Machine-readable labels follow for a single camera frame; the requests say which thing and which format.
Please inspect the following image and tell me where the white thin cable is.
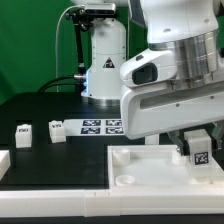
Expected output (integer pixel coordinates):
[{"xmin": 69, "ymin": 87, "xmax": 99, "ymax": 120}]
[{"xmin": 55, "ymin": 4, "xmax": 84, "ymax": 93}]

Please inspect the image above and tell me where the black cable bundle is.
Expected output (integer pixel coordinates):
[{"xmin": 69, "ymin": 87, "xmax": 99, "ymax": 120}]
[{"xmin": 37, "ymin": 75, "xmax": 88, "ymax": 93}]

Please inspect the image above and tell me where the white U-shaped fence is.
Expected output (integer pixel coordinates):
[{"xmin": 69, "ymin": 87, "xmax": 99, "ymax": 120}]
[{"xmin": 0, "ymin": 147, "xmax": 224, "ymax": 218}]

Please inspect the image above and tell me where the white marker base plate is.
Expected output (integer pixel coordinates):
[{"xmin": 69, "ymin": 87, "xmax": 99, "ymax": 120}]
[{"xmin": 63, "ymin": 119, "xmax": 123, "ymax": 136}]

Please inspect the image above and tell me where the black camera on mount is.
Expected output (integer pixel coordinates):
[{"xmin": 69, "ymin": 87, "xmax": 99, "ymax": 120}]
[{"xmin": 84, "ymin": 3, "xmax": 116, "ymax": 16}]

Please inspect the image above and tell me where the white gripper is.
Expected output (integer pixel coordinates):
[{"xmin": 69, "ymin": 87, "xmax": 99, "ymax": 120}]
[{"xmin": 120, "ymin": 81, "xmax": 224, "ymax": 156}]

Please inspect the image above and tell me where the black camera stand pole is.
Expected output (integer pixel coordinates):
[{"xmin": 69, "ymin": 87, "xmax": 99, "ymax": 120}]
[{"xmin": 66, "ymin": 7, "xmax": 92, "ymax": 79}]

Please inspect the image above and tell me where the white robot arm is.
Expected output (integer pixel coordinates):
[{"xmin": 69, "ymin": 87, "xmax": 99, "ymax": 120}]
[{"xmin": 120, "ymin": 0, "xmax": 224, "ymax": 145}]

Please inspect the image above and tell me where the white square table top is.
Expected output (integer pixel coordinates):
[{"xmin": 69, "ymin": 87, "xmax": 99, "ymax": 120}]
[{"xmin": 108, "ymin": 145, "xmax": 224, "ymax": 195}]

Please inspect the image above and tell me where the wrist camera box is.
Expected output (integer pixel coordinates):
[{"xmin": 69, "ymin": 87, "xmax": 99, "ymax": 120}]
[{"xmin": 120, "ymin": 49, "xmax": 177, "ymax": 88}]

